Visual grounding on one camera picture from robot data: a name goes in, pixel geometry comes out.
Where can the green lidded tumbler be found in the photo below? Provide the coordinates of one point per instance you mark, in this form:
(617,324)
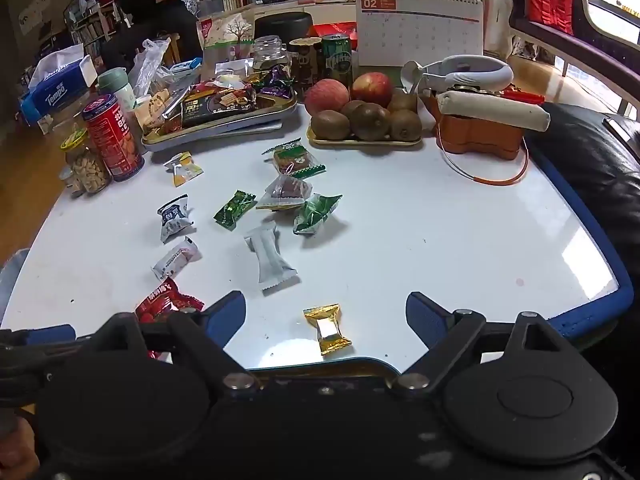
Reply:
(117,87)

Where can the blue tissue box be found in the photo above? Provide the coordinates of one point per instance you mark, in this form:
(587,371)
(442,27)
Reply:
(55,92)

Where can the red biscuit can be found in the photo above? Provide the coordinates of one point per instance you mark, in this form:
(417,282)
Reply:
(115,140)

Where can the beige snack packet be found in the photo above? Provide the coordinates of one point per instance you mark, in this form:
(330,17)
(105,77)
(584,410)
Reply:
(152,110)

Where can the green-edged cookie packet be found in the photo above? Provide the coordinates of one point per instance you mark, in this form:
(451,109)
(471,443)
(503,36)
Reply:
(295,159)

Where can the dark ornate sofa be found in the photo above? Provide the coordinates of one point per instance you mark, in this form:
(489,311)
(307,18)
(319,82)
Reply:
(595,35)

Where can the bookshelf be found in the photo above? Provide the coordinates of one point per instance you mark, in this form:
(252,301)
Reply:
(90,25)

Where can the clear plastic bag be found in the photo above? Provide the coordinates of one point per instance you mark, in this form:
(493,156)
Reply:
(147,65)

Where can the red apple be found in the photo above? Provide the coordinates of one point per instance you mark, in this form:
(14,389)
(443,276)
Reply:
(372,87)
(327,96)

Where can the blue table edge padding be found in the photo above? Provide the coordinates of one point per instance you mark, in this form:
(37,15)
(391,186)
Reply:
(595,312)

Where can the small glass jar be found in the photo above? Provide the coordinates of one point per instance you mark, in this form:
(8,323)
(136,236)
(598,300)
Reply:
(69,185)

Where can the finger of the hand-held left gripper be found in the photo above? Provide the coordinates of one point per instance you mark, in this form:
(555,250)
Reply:
(50,334)

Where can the white cloth roll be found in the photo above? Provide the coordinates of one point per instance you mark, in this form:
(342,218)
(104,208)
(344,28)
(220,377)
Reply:
(492,110)

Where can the orange box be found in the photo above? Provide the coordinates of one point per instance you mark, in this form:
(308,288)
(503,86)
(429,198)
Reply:
(475,137)

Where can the clear brown date packet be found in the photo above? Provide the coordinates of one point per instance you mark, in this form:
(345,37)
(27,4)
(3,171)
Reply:
(285,192)

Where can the red flat box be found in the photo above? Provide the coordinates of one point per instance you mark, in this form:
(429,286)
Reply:
(345,29)

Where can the kiwi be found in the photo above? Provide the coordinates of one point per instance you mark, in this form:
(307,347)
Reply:
(405,125)
(369,121)
(402,102)
(352,107)
(330,125)

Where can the green drink can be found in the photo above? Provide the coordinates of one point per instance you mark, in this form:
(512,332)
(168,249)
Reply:
(336,60)

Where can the gold candy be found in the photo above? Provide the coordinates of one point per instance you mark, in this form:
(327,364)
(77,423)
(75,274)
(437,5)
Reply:
(327,329)

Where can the desk calendar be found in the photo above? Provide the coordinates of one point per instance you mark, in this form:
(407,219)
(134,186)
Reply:
(417,30)

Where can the purple wrapped candy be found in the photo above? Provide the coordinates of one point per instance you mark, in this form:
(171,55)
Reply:
(274,91)
(274,75)

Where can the red cushion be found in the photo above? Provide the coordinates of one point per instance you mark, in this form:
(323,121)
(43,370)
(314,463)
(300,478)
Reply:
(550,5)

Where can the black cracker packet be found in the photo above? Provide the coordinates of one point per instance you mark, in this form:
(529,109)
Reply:
(215,107)

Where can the pale blue plastic cover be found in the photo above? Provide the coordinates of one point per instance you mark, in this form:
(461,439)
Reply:
(12,272)

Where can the black leather seat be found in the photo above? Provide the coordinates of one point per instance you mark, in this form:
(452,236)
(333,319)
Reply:
(590,160)

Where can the yellow fruit tray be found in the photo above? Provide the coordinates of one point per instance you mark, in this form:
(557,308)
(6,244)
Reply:
(360,144)

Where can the green candy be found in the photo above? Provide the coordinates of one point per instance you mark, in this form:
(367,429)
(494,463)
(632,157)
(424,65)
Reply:
(234,210)

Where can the peanut jar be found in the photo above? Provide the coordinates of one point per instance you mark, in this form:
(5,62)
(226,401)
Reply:
(87,170)

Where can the pale blue snack tin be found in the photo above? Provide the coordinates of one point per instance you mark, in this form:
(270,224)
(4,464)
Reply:
(272,106)

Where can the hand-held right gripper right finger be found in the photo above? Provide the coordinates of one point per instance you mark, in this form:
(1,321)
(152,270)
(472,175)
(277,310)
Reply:
(427,317)

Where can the red snack packet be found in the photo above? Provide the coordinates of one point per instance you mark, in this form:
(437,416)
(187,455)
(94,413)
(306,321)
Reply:
(165,302)

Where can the wall poster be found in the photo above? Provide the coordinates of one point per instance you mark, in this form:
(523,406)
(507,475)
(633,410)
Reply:
(35,12)

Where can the person's left hand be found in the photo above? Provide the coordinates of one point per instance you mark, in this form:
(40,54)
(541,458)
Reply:
(15,447)

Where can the black white snack packet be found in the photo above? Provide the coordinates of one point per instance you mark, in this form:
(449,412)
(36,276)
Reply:
(175,220)

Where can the yellow snack packet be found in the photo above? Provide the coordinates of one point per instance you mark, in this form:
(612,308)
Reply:
(184,169)

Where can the empty glass jar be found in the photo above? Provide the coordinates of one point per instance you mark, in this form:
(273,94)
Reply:
(270,52)

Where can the white wrapped snack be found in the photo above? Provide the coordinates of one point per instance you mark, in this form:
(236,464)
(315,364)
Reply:
(227,80)

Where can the white stick snack packet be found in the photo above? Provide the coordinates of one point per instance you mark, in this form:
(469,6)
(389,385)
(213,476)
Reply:
(175,259)

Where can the blue white packet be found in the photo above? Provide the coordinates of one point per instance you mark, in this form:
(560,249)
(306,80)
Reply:
(184,66)

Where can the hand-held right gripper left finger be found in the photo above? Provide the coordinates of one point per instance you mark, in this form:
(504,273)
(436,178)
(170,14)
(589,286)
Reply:
(227,317)

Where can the clear green snack packet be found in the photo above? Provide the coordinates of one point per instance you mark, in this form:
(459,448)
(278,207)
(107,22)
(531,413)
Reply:
(315,212)

